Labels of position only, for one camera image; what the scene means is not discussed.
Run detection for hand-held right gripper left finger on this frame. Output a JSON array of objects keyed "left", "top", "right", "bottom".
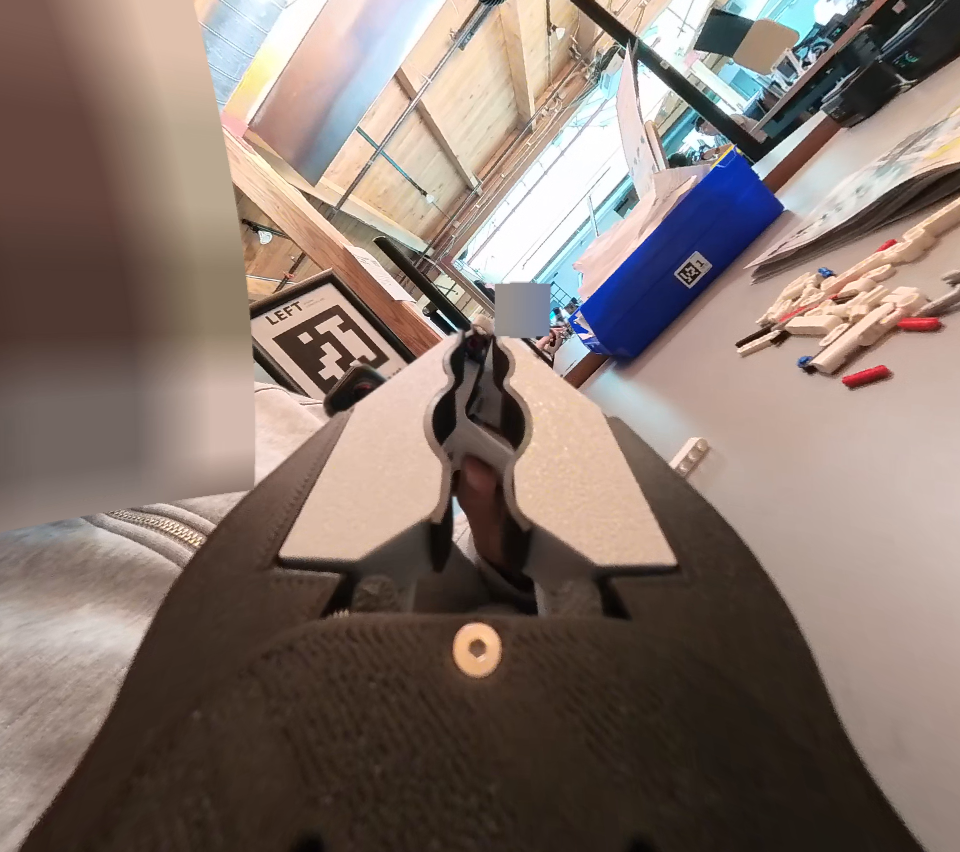
[{"left": 279, "top": 334, "right": 472, "bottom": 571}]

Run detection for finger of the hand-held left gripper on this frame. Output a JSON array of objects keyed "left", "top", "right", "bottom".
[
  {"left": 468, "top": 353, "right": 519, "bottom": 433},
  {"left": 442, "top": 417, "right": 519, "bottom": 470}
]

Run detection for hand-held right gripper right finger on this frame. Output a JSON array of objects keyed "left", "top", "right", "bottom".
[{"left": 487, "top": 334, "right": 676, "bottom": 579}]

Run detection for pile of lego pieces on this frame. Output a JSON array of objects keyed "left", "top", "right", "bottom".
[{"left": 735, "top": 198, "right": 960, "bottom": 376}]

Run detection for person's left forearm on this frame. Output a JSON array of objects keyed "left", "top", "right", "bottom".
[{"left": 472, "top": 555, "right": 541, "bottom": 616}]

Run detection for white lego beam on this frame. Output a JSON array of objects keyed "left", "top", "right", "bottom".
[{"left": 666, "top": 435, "right": 711, "bottom": 475}]

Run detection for person's left hand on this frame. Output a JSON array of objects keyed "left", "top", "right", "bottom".
[{"left": 457, "top": 454, "right": 526, "bottom": 571}]

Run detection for blue plastic bin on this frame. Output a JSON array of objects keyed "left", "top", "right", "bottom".
[{"left": 566, "top": 145, "right": 786, "bottom": 361}]

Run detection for white paper sheets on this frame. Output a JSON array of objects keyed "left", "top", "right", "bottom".
[{"left": 615, "top": 42, "right": 714, "bottom": 208}]

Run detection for grey zip hoodie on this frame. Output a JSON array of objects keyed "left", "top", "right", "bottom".
[{"left": 0, "top": 383, "right": 331, "bottom": 852}]

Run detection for open instruction booklet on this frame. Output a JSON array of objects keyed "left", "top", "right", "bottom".
[{"left": 744, "top": 113, "right": 960, "bottom": 284}]

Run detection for black and beige monitor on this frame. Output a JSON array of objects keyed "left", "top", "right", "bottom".
[{"left": 692, "top": 6, "right": 801, "bottom": 74}]

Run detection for far desk with dark equipment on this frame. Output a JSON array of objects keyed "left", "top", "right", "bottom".
[{"left": 750, "top": 0, "right": 960, "bottom": 151}]

